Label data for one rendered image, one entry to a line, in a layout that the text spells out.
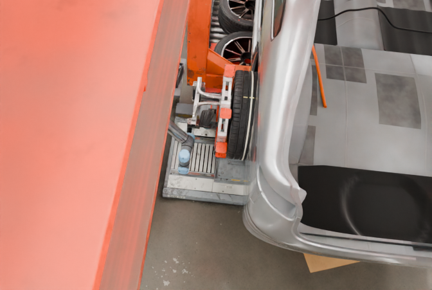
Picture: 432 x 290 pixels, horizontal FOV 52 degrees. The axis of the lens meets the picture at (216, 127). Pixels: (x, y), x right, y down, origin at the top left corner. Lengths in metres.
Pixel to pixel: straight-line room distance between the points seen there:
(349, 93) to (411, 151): 0.59
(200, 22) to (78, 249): 3.00
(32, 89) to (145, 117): 0.27
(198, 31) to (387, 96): 1.46
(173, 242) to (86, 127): 3.37
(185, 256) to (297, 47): 1.98
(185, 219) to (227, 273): 0.56
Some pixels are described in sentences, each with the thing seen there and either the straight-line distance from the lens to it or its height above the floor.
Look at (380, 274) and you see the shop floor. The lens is 3.96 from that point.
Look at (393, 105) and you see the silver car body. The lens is 3.41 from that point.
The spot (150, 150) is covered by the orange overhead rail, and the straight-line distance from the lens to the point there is 0.61.
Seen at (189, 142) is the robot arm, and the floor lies 0.99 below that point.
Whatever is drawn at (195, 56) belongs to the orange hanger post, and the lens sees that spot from 3.53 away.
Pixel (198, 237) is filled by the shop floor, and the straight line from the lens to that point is 3.73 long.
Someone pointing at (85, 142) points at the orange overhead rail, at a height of 3.22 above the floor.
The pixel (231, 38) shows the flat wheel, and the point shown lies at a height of 0.50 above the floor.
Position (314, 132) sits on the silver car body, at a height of 0.97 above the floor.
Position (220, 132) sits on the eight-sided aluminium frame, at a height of 0.98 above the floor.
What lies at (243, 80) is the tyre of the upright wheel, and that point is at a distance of 3.06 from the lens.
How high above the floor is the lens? 3.52
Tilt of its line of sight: 57 degrees down
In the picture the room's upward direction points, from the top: 7 degrees clockwise
